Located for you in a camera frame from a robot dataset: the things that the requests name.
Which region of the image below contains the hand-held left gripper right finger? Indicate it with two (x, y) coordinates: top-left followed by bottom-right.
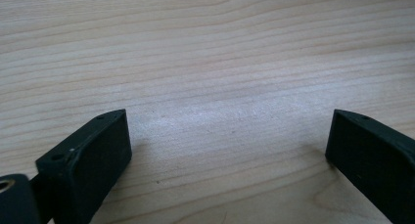
(324, 109), (415, 224)

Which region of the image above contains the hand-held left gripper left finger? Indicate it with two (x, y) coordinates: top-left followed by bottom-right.
(34, 109), (133, 224)

